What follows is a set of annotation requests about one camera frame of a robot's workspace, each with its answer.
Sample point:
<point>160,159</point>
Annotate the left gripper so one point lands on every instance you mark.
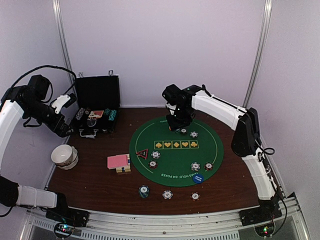
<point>60,131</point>

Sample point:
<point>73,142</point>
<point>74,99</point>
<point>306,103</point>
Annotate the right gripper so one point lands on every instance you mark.
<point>175,126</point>

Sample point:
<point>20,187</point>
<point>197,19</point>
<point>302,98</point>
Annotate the blue small blind button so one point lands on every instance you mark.
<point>198,178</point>

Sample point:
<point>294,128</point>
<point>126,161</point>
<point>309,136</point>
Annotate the red-backed card deck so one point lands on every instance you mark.
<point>117,161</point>

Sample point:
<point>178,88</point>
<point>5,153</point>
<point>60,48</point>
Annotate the blue white chip stack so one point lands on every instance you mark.
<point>167,194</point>

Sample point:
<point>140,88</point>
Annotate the red black chip stack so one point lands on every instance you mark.
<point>195,196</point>

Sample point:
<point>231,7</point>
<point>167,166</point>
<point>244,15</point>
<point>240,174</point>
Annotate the green chip stack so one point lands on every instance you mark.
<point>143,191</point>

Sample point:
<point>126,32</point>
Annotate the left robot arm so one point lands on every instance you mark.
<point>26,99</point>

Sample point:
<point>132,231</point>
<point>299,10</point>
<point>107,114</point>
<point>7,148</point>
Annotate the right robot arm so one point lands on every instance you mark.
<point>246,142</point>

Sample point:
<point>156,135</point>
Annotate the white ceramic bowl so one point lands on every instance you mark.
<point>61,153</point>

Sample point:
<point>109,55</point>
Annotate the clear acrylic dealer puck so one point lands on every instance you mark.
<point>91,122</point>

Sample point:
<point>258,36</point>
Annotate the card deck in case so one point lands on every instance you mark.
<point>96,114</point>

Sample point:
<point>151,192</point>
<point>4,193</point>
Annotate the scalloped white bowl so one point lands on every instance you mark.
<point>68,165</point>

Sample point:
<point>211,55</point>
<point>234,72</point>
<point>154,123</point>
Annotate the round green poker mat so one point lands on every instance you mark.
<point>178,151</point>

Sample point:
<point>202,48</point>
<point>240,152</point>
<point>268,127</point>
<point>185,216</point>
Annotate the black poker case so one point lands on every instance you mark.
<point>97,93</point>

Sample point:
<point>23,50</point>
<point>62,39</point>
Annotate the triangular all-in marker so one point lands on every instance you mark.
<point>143,153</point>

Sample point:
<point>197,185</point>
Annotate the teal chips in case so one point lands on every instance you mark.
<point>110,114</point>

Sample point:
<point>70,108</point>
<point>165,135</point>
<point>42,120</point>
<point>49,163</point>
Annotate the gold card box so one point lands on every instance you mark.
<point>123,168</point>

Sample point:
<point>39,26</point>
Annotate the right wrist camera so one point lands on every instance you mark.
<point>171,93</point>

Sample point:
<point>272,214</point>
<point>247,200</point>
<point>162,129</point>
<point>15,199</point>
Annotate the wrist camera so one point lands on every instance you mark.
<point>171,93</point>
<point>63,101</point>

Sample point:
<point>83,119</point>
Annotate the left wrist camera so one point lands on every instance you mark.
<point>63,101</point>

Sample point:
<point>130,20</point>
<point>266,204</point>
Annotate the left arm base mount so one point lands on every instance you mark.
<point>72,217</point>

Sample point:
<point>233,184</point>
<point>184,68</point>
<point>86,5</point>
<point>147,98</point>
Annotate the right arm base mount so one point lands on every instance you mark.
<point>257,215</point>

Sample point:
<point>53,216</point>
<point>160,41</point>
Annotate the aluminium front rail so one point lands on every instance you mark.
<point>223,225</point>

